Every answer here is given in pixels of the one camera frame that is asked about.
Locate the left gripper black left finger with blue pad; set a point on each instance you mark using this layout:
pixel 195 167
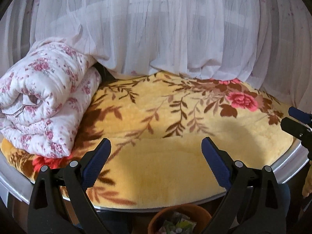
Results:
pixel 47 212

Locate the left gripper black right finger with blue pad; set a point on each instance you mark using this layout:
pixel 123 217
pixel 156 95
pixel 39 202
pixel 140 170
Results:
pixel 252 203

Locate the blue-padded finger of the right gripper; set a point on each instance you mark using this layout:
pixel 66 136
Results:
pixel 299 115

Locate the green snack wrapper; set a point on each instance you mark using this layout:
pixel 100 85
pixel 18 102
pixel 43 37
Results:
pixel 178 223

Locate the pink pajama sleeve forearm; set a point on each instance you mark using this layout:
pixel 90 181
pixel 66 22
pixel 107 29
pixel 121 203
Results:
pixel 307 188

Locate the orange plastic trash bin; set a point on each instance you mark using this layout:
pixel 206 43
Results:
pixel 196 213

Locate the white sheer curtain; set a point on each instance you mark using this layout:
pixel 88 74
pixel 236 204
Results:
pixel 266 43

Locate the floral folded quilt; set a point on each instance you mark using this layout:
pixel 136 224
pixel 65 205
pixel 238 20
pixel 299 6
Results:
pixel 44 97

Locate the yellow floral plush blanket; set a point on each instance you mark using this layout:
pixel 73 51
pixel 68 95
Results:
pixel 156 125

